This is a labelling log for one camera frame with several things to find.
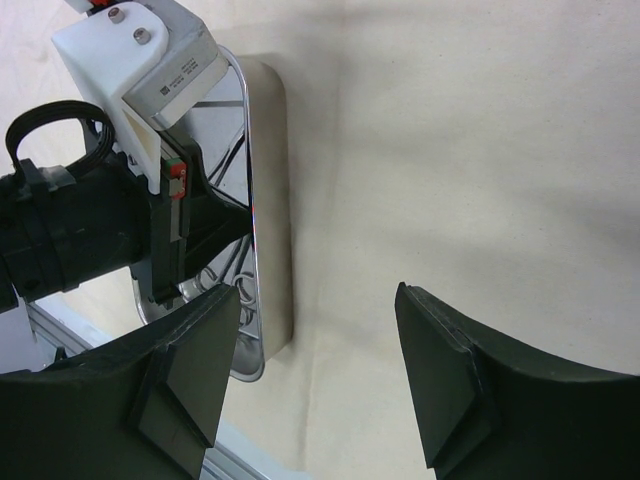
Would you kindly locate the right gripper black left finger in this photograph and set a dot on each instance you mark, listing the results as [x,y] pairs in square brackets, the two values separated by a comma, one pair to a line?
[28,451]

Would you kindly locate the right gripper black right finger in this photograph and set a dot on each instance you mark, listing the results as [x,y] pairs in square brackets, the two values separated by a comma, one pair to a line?
[489,406]

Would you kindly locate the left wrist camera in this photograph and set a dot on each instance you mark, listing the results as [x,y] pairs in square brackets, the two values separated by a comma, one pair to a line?
[146,64]

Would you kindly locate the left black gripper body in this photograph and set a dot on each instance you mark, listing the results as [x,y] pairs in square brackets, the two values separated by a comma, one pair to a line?
[53,241]

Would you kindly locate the beige cloth wrap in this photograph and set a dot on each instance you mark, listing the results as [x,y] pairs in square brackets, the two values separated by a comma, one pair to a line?
[486,151]

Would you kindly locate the steel instrument tray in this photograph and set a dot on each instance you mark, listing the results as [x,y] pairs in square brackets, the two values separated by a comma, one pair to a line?
[241,127]

